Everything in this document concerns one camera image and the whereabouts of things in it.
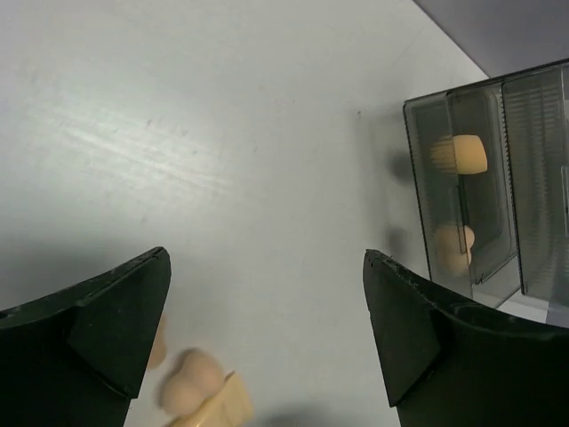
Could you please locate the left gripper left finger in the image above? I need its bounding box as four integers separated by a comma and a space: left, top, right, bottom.
1, 247, 172, 426

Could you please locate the clear acrylic organizer box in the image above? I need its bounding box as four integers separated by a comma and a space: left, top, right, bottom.
403, 60, 568, 327

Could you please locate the beige foundation tube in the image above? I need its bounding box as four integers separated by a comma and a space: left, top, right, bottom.
172, 371, 253, 427

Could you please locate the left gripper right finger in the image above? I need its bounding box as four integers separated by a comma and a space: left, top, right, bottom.
363, 249, 568, 426

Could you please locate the beige makeup sponge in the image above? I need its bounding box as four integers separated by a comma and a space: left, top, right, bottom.
147, 314, 167, 370
430, 134, 488, 175
434, 223, 476, 277
159, 348, 225, 416

